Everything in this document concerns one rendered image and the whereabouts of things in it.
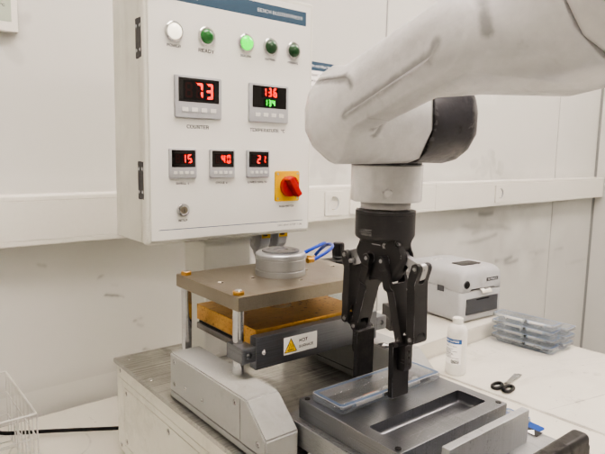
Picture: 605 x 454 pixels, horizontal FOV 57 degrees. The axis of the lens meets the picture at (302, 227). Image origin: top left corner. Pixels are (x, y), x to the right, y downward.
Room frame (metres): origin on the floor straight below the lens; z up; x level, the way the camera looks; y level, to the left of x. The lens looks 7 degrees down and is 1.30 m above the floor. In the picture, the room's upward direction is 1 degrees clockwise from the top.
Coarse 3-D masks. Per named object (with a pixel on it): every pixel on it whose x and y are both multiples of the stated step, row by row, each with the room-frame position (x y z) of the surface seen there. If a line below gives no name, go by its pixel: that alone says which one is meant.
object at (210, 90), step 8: (184, 80) 0.90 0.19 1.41; (192, 80) 0.91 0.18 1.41; (184, 88) 0.90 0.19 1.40; (192, 88) 0.91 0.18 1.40; (200, 88) 0.91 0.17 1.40; (208, 88) 0.92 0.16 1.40; (184, 96) 0.90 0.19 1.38; (192, 96) 0.91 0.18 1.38; (200, 96) 0.91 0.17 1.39; (208, 96) 0.92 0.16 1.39
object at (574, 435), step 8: (568, 432) 0.56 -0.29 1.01; (576, 432) 0.56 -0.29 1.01; (584, 432) 0.56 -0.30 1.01; (560, 440) 0.54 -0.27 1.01; (568, 440) 0.54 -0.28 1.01; (576, 440) 0.54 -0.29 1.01; (584, 440) 0.55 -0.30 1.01; (544, 448) 0.53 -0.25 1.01; (552, 448) 0.53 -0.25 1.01; (560, 448) 0.53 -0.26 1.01; (568, 448) 0.53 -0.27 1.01; (576, 448) 0.54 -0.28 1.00; (584, 448) 0.55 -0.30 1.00
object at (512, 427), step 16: (512, 416) 0.59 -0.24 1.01; (304, 432) 0.64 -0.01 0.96; (320, 432) 0.63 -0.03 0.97; (480, 432) 0.56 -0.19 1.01; (496, 432) 0.57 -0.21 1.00; (512, 432) 0.59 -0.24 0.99; (304, 448) 0.64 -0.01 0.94; (320, 448) 0.62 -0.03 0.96; (336, 448) 0.60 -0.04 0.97; (448, 448) 0.52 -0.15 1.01; (464, 448) 0.53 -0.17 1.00; (480, 448) 0.55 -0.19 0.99; (496, 448) 0.57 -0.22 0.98; (512, 448) 0.59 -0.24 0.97; (528, 448) 0.60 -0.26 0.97
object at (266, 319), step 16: (208, 304) 0.86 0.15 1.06; (288, 304) 0.85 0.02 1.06; (304, 304) 0.87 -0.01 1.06; (320, 304) 0.87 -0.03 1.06; (336, 304) 0.87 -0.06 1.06; (208, 320) 0.84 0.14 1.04; (224, 320) 0.80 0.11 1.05; (256, 320) 0.78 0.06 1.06; (272, 320) 0.78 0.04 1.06; (288, 320) 0.78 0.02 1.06; (304, 320) 0.79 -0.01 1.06; (224, 336) 0.80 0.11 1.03
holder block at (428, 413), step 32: (448, 384) 0.72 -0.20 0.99; (320, 416) 0.63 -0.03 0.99; (352, 416) 0.62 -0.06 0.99; (384, 416) 0.62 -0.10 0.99; (416, 416) 0.65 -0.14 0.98; (448, 416) 0.65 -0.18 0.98; (480, 416) 0.63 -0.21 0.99; (352, 448) 0.59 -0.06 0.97; (384, 448) 0.55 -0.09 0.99; (416, 448) 0.55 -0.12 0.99
